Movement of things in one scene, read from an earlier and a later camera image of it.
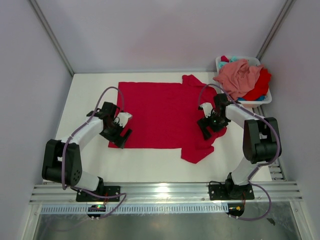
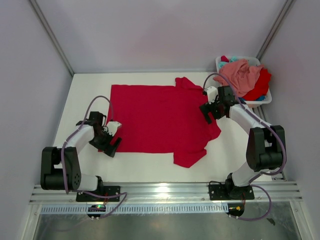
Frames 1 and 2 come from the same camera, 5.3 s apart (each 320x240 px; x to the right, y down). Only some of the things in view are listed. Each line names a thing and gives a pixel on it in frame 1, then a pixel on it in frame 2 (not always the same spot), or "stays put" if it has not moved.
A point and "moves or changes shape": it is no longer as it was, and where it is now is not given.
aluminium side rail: (275, 172) stays put
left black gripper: (117, 139) -> (108, 151)
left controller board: (97, 208) stays put
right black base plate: (218, 192) stays put
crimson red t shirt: (164, 116) moves or changes shape
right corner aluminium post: (275, 29) stays put
